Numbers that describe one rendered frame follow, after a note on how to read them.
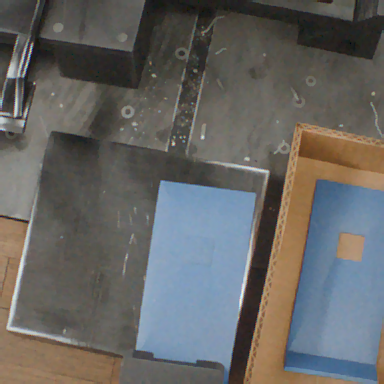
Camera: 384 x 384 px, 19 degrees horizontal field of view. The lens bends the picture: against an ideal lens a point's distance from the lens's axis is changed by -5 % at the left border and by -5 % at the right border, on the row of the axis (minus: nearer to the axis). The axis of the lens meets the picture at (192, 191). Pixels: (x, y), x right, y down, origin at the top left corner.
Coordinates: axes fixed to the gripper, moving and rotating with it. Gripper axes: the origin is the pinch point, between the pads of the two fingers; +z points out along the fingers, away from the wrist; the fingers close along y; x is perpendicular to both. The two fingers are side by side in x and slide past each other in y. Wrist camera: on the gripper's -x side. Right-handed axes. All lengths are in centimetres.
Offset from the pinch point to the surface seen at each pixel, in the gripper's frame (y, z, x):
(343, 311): 4.4, 6.0, -11.6
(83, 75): 18.2, 13.6, 10.7
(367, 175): 13.7, 11.9, -12.3
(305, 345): 1.9, 4.6, -9.1
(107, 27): 23.1, 8.3, 8.5
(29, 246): 6.2, 6.1, 12.5
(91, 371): -2.2, 3.4, 6.6
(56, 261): 5.5, 5.6, 10.2
